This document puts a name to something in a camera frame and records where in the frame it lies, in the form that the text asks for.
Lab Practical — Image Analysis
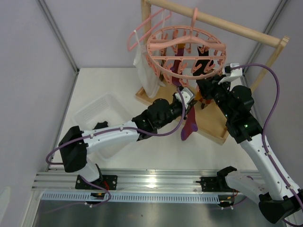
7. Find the white camisole top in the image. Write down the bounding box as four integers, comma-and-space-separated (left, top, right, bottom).
133, 10, 168, 99

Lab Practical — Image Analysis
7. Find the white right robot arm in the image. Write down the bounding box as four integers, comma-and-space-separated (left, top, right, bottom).
197, 76, 303, 224

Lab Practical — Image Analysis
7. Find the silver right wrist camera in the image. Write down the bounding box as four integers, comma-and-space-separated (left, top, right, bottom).
218, 62, 243, 84

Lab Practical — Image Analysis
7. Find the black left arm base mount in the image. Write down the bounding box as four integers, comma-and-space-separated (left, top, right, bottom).
75, 175, 118, 190

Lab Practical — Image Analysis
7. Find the white slotted cable duct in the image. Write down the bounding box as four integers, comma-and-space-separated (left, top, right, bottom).
41, 192, 235, 204

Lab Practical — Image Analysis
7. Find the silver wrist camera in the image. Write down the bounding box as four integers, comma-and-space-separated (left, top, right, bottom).
218, 62, 243, 84
174, 87, 196, 110

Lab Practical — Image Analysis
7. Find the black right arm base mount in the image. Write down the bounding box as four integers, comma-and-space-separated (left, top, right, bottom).
195, 176, 229, 192

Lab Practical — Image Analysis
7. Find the pink round clip hanger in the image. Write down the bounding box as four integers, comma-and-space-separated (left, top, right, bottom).
146, 9, 226, 86

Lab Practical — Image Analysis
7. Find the aluminium mounting rail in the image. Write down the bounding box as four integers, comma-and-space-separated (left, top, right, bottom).
31, 169, 217, 193

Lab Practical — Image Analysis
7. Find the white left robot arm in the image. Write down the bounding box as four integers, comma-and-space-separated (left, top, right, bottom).
59, 97, 196, 182

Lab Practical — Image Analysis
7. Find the white plastic basket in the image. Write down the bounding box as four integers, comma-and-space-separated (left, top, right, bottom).
72, 93, 132, 162

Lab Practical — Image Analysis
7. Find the pink clothes hanger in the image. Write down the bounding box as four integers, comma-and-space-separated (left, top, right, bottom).
127, 8, 173, 52

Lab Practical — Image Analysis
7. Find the magenta striped sock yellow cuff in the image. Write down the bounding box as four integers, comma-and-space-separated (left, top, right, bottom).
181, 107, 198, 141

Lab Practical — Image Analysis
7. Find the beige argyle sock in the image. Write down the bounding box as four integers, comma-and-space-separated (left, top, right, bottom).
195, 90, 214, 109
158, 60, 166, 87

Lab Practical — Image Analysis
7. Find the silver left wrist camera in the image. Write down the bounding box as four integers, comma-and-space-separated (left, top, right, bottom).
174, 87, 196, 110

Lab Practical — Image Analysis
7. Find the wooden clothes rack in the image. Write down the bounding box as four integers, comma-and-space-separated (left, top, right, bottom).
141, 0, 290, 145

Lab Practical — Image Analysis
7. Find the black sock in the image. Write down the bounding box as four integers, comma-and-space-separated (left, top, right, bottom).
93, 121, 108, 130
192, 46, 214, 76

